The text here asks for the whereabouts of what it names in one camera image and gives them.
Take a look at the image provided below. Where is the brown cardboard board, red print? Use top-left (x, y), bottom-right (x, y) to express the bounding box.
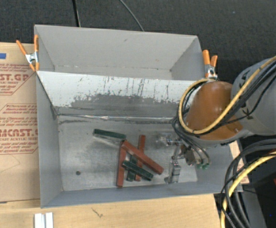
top-left (0, 41), bottom-right (41, 204)

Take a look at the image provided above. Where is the grey metal bin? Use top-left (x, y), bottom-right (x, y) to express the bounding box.
top-left (34, 24), bottom-right (238, 209)

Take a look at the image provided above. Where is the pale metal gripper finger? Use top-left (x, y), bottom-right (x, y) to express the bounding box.
top-left (155, 132), bottom-right (176, 148)
top-left (164, 161), bottom-right (181, 184)

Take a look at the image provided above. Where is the dark green flat block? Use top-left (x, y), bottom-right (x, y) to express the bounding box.
top-left (126, 155), bottom-right (138, 182)
top-left (93, 128), bottom-right (127, 141)
top-left (122, 161), bottom-right (154, 181)

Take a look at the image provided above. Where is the red-brown flat block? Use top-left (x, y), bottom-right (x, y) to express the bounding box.
top-left (121, 140), bottom-right (164, 175)
top-left (116, 145), bottom-right (127, 188)
top-left (134, 134), bottom-right (146, 182)

